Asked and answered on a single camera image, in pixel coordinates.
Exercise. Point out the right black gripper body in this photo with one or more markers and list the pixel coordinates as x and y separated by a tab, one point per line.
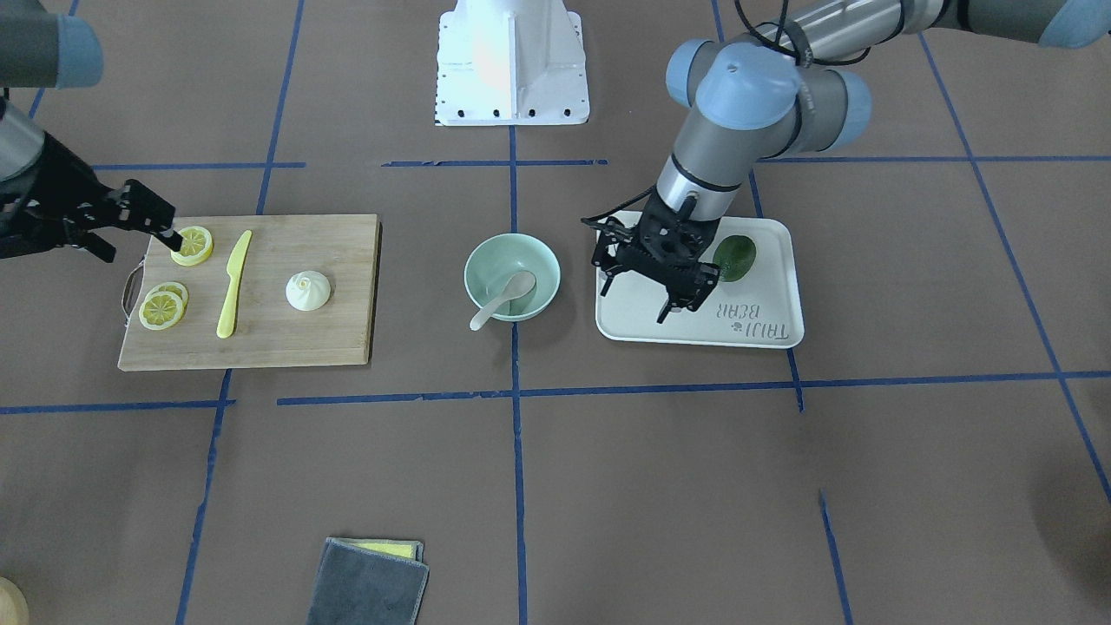
52	193

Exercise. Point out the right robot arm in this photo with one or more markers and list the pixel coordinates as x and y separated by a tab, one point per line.
42	49

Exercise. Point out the lemon slice underneath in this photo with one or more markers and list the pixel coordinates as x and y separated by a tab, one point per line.
174	287

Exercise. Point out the bamboo cutting board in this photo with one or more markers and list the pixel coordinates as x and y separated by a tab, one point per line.
268	331

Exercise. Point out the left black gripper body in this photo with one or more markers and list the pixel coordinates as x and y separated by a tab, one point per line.
618	246

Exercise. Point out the green avocado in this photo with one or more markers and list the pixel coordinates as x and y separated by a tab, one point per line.
734	257

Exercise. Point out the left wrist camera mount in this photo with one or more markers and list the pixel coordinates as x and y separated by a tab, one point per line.
612	235

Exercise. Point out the white bear serving tray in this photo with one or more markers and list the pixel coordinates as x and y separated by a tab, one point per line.
763	310

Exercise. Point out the grey folded cloth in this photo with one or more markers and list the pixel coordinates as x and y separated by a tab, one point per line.
368	581

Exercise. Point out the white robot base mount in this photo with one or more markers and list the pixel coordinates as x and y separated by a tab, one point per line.
511	63

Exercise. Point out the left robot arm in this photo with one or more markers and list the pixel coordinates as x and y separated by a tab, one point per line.
784	88

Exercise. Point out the lower lemon slice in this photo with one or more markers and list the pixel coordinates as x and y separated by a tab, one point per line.
161	310

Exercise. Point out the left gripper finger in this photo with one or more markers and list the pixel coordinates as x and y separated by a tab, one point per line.
609	278
674	304

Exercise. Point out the white ceramic spoon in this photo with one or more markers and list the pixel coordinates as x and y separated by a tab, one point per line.
518	286

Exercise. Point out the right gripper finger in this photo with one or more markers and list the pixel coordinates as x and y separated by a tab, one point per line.
95	245
135	207

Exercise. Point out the lemon slice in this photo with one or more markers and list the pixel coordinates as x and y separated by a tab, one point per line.
161	310
197	245

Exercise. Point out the upper lemon slice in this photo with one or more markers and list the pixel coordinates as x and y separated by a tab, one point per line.
197	245

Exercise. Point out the yellow plastic knife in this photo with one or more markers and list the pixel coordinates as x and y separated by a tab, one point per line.
227	321

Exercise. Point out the white steamed bun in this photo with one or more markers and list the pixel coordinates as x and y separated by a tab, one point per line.
307	291

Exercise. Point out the light green bowl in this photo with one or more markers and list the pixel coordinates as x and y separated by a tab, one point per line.
493	262

